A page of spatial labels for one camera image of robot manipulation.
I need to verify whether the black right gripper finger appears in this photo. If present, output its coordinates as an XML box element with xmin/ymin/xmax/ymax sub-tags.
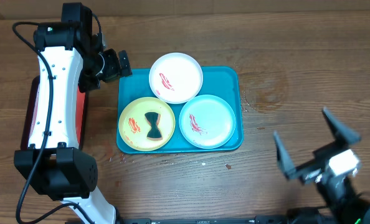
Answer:
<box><xmin>273</xmin><ymin>131</ymin><xmax>297</xmax><ymax>180</ymax></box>
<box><xmin>322</xmin><ymin>107</ymin><xmax>361</xmax><ymax>145</ymax></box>

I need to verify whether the white plate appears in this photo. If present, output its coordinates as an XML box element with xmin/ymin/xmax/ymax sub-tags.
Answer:
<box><xmin>149</xmin><ymin>52</ymin><xmax>204</xmax><ymax>104</ymax></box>

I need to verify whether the yellow-green plate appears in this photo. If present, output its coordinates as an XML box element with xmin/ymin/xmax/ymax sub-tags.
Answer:
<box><xmin>118</xmin><ymin>97</ymin><xmax>176</xmax><ymax>152</ymax></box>

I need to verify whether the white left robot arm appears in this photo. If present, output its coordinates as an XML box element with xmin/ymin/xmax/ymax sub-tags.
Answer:
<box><xmin>14</xmin><ymin>2</ymin><xmax>132</xmax><ymax>223</ymax></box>

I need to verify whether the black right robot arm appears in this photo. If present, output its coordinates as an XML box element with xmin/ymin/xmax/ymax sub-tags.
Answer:
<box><xmin>273</xmin><ymin>107</ymin><xmax>370</xmax><ymax>223</ymax></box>

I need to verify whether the dark red water tray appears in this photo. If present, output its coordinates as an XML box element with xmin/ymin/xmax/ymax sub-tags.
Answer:
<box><xmin>20</xmin><ymin>76</ymin><xmax>88</xmax><ymax>151</ymax></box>

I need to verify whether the light blue plate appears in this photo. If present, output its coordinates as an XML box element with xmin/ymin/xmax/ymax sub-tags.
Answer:
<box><xmin>179</xmin><ymin>95</ymin><xmax>236</xmax><ymax>149</ymax></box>

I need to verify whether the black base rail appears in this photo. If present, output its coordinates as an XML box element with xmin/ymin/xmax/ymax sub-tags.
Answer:
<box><xmin>65</xmin><ymin>214</ymin><xmax>343</xmax><ymax>224</ymax></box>

